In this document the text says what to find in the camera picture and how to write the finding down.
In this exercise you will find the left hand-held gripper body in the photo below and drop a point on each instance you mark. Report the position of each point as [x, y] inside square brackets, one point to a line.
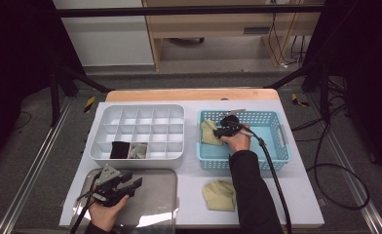
[109, 191]

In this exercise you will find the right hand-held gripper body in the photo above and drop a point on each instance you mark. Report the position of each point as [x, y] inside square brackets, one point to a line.
[231, 125]

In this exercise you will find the translucent grey box lid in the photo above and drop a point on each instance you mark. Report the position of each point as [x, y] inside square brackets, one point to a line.
[153, 195]

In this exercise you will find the grey sock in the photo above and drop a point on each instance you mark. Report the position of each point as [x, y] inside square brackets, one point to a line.
[143, 149]
[134, 152]

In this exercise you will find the blue perforated plastic basket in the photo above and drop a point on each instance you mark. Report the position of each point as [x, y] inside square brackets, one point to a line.
[270, 152]

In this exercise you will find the white divided storage box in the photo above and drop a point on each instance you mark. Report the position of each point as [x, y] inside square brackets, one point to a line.
[153, 130]

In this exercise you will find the person's right hand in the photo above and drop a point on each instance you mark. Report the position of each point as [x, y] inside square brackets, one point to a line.
[239, 141]

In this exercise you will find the person's left hand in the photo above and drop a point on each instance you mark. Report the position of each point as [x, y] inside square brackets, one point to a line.
[107, 216]

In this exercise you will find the yellow black floor tape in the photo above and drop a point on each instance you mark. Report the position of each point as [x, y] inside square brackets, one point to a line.
[89, 104]
[298, 101]

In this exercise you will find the black metal stand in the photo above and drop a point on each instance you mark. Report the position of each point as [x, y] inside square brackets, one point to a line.
[324, 94]
[54, 97]

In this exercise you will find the wooden desk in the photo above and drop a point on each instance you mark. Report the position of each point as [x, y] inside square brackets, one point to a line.
[211, 24]

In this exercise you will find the black horizontal bar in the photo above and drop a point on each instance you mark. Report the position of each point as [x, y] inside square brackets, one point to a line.
[179, 10]

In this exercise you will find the white cabinet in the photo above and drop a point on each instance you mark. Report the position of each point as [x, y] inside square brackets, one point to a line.
[107, 39]

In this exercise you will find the black curtain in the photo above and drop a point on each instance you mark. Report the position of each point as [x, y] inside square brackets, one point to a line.
[17, 65]
[367, 65]

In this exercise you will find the aluminium floor rail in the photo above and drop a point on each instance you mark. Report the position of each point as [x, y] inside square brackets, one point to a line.
[33, 169]
[348, 175]

